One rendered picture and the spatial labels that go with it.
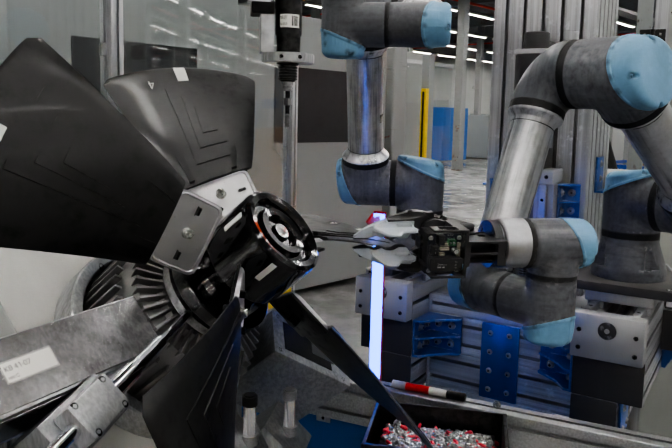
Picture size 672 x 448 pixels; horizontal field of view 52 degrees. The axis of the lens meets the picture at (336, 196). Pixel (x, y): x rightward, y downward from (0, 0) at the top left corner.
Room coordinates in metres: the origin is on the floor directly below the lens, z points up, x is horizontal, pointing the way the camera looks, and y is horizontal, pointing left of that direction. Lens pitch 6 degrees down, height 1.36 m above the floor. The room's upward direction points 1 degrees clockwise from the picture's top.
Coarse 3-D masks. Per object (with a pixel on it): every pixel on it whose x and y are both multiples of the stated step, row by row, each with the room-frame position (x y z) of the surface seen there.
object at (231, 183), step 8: (224, 176) 0.91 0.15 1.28; (232, 176) 0.91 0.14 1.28; (240, 176) 0.91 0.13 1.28; (248, 176) 0.91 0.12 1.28; (208, 184) 0.91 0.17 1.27; (216, 184) 0.91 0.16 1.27; (224, 184) 0.90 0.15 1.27; (232, 184) 0.90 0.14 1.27; (240, 184) 0.90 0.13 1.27; (248, 184) 0.90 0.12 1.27; (200, 192) 0.90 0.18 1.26; (208, 192) 0.90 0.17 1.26; (232, 192) 0.90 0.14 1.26; (240, 192) 0.89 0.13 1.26; (248, 192) 0.89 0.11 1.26; (216, 200) 0.89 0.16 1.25; (224, 200) 0.89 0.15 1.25; (232, 200) 0.89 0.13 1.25; (240, 200) 0.89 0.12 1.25; (224, 208) 0.88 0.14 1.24; (232, 208) 0.88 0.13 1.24
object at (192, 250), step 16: (192, 192) 0.79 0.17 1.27; (176, 208) 0.78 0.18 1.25; (192, 208) 0.79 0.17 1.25; (208, 208) 0.80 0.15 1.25; (176, 224) 0.78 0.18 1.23; (192, 224) 0.79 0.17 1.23; (208, 224) 0.80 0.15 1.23; (160, 240) 0.77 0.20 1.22; (176, 240) 0.78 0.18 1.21; (192, 240) 0.79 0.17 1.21; (208, 240) 0.80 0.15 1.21; (160, 256) 0.77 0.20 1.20; (192, 256) 0.79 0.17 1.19; (192, 272) 0.80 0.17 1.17
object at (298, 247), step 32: (256, 192) 0.83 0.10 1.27; (224, 224) 0.81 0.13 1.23; (256, 224) 0.78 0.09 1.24; (288, 224) 0.84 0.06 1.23; (224, 256) 0.79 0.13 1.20; (256, 256) 0.77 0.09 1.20; (288, 256) 0.80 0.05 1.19; (192, 288) 0.80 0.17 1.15; (224, 288) 0.81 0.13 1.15; (256, 288) 0.79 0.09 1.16; (288, 288) 0.82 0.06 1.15; (256, 320) 0.84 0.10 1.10
